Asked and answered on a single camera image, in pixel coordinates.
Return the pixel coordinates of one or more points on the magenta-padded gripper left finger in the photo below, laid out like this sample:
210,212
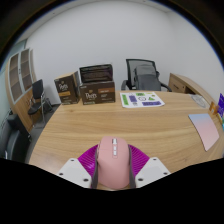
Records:
75,171

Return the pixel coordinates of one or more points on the wooden side cabinet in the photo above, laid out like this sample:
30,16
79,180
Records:
180,84

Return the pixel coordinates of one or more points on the pink and blue mouse pad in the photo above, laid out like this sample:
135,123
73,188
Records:
205,130

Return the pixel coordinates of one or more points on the black armchair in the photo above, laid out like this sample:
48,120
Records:
15,140

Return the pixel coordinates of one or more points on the printed paper sheet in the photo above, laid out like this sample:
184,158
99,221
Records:
141,100

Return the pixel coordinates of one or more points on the grey backpack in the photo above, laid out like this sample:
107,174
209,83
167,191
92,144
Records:
146,79

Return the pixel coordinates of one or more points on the black open box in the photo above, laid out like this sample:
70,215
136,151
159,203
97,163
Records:
96,73

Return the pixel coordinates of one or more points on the pink computer mouse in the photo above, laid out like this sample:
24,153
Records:
113,165

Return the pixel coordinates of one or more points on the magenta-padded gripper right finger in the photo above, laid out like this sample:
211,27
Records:
151,170

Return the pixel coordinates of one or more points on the tall brown cardboard box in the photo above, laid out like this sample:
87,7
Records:
66,89

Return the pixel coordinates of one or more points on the wooden shelf unit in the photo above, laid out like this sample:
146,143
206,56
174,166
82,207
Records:
18,80

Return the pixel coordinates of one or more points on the black visitor chair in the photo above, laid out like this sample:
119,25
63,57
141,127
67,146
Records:
37,89

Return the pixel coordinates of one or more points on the orange cardboard box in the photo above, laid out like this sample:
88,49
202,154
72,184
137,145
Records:
213,108

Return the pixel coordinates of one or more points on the black mesh office chair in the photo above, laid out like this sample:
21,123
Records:
130,68

